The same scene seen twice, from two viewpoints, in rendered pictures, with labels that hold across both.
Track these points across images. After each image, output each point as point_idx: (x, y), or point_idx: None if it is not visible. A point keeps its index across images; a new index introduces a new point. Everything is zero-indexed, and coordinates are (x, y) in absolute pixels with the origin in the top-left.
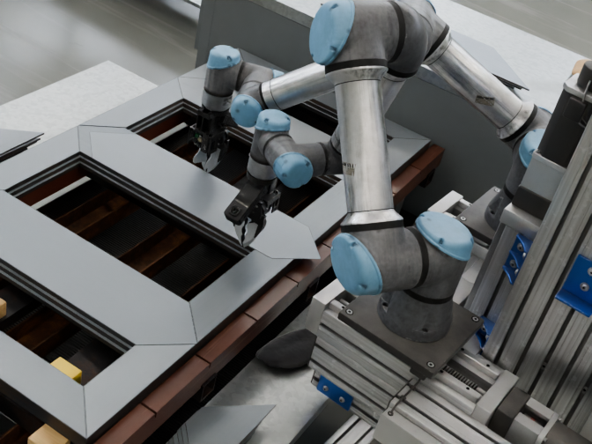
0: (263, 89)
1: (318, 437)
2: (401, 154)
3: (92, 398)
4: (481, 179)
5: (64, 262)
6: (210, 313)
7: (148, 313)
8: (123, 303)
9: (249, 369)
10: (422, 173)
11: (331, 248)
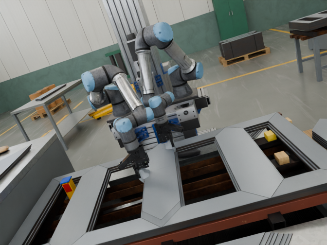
0: (141, 104)
1: None
2: (72, 174)
3: (267, 118)
4: (61, 173)
5: (242, 153)
6: (212, 133)
7: (230, 135)
8: (235, 138)
9: (205, 152)
10: None
11: (198, 72)
